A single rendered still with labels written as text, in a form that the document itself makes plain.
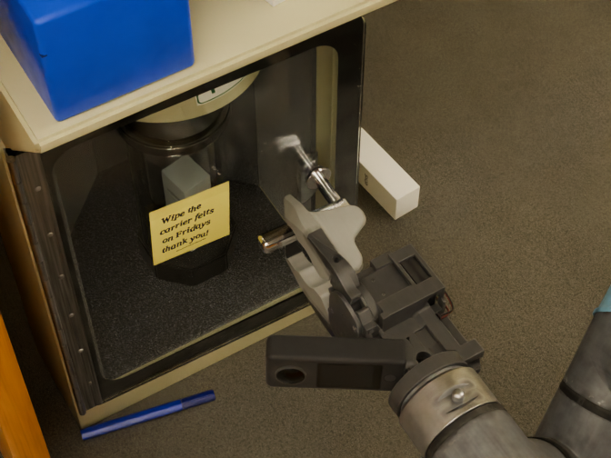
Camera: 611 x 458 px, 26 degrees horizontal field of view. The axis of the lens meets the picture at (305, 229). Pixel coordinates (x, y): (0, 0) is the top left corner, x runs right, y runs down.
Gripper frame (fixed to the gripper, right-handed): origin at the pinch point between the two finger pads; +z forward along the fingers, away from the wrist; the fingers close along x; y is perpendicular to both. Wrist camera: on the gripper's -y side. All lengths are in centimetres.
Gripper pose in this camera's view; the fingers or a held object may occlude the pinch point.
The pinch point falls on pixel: (286, 232)
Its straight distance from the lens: 117.0
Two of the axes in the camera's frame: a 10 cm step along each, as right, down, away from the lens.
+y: 8.6, -4.1, 3.0
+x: 0.0, -5.9, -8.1
